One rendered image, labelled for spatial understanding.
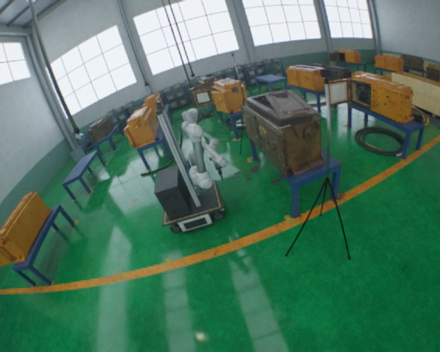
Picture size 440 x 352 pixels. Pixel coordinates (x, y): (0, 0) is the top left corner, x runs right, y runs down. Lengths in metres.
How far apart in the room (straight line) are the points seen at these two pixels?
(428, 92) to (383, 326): 6.42
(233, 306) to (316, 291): 0.91
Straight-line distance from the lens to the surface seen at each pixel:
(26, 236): 4.68
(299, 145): 2.52
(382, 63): 11.48
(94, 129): 8.93
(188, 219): 2.85
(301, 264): 2.47
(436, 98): 7.33
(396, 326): 2.49
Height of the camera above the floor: 2.18
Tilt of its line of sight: 33 degrees down
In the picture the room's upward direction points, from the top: 18 degrees counter-clockwise
